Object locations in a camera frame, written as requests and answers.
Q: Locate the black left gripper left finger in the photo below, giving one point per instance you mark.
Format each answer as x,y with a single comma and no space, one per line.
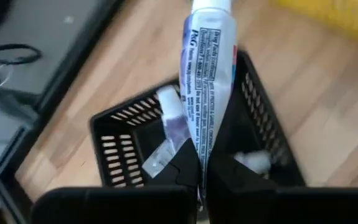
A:
119,205

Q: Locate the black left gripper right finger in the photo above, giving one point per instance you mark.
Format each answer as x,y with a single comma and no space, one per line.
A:
290,208

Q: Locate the white travel toothpaste tube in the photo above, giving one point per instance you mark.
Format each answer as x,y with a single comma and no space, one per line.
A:
210,77
174,124
253,161

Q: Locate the black slotted plastic basket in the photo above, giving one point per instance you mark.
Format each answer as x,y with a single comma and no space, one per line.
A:
144,137

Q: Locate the yellow slotted plastic basket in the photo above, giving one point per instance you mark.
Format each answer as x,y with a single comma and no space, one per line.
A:
337,18

